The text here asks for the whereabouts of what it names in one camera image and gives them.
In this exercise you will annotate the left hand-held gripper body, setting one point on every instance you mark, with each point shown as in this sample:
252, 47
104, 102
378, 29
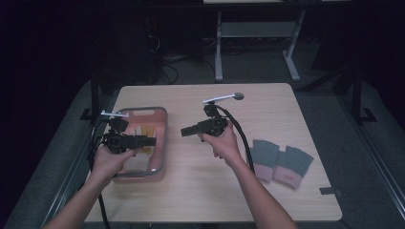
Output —
119, 141

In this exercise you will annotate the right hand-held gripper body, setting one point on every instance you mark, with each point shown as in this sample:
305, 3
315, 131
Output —
213, 127

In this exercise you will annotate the pink basket with grey rim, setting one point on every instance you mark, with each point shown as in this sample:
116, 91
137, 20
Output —
160, 143

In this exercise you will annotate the person's right hand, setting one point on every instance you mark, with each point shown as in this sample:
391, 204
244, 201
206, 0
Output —
226, 146

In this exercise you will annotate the person's left hand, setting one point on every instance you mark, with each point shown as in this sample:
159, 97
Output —
108, 163

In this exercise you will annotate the grey and pink knit glove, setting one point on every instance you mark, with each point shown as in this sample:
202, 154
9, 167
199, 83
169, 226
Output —
294, 165
264, 156

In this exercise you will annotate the black tape strip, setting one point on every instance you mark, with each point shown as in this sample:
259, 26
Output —
329, 191

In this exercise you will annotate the black metal stand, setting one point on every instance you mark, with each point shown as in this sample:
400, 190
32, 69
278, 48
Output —
357, 95

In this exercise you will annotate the grey metal desk frame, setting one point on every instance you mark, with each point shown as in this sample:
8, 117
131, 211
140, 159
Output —
254, 29

